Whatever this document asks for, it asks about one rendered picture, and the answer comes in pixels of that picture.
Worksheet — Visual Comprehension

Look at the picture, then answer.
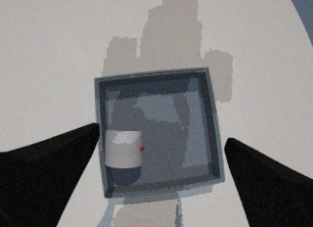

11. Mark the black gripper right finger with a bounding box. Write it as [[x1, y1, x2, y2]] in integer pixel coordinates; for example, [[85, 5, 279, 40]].
[[224, 137, 313, 227]]

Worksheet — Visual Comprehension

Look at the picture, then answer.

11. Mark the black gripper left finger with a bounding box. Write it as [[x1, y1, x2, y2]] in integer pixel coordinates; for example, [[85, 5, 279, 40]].
[[0, 122, 101, 227]]

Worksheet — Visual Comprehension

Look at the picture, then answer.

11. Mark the dark grey square tray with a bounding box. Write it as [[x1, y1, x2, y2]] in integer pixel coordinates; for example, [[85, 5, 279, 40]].
[[94, 67, 226, 199]]

